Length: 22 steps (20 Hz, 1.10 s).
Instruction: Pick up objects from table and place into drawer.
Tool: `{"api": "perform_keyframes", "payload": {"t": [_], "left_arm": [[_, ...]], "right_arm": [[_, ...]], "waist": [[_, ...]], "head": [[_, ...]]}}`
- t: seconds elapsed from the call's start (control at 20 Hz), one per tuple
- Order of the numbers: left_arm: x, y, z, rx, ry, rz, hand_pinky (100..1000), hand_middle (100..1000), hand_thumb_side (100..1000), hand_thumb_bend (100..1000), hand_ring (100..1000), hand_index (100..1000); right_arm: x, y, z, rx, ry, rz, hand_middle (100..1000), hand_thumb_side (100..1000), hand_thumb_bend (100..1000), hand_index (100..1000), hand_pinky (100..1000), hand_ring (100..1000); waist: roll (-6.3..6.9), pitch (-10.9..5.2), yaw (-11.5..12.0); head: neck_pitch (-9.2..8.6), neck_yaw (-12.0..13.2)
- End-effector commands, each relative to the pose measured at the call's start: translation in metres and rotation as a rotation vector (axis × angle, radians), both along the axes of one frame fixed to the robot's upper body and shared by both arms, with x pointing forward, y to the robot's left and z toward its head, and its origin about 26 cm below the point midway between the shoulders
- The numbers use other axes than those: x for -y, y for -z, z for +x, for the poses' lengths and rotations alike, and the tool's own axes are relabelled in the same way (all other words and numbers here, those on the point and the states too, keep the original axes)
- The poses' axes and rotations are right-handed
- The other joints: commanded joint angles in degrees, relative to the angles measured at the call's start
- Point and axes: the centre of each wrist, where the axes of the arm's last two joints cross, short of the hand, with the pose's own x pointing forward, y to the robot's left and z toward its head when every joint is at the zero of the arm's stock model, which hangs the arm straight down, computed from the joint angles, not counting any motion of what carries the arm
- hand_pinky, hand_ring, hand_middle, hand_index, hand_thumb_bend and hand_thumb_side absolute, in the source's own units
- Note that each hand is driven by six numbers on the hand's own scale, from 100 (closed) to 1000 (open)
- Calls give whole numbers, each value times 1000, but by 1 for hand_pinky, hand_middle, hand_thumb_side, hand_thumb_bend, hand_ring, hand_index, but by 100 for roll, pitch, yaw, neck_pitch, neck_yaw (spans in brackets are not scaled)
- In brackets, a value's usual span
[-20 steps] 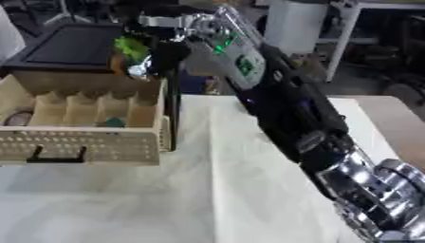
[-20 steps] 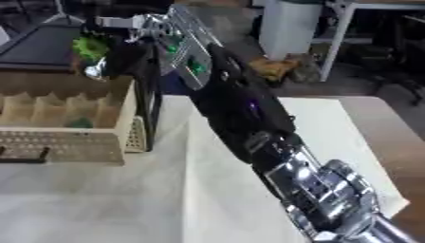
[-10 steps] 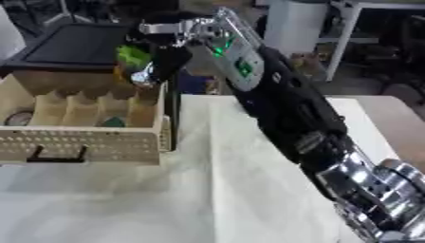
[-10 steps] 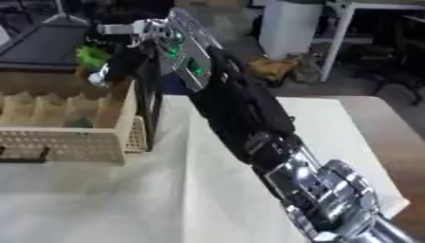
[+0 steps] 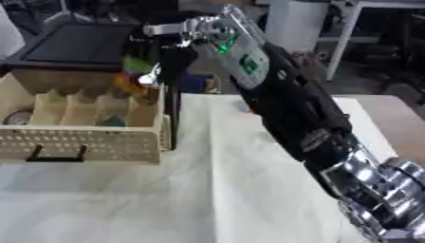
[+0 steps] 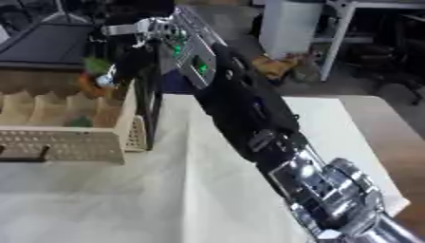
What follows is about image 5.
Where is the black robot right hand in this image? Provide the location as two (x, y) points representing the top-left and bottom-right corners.
(120, 24), (201, 105)

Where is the green and orange toy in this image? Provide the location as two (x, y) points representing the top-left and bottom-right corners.
(111, 56), (157, 97)

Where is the pale drawer with compartments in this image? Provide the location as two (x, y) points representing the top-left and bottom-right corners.
(0, 69), (175, 165)

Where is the blue object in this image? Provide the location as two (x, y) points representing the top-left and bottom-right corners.
(177, 73), (223, 95)

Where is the small green object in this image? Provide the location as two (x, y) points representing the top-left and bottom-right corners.
(101, 115), (128, 127)

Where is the white box-shaped cabinet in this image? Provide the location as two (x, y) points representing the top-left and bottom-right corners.
(264, 0), (332, 53)

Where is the round grey object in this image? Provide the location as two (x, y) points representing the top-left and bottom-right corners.
(1, 108), (37, 126)

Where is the black drawer handle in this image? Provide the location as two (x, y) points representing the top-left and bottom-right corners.
(25, 143), (90, 163)

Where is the white metal table frame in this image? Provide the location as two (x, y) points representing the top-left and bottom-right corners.
(315, 0), (425, 82)

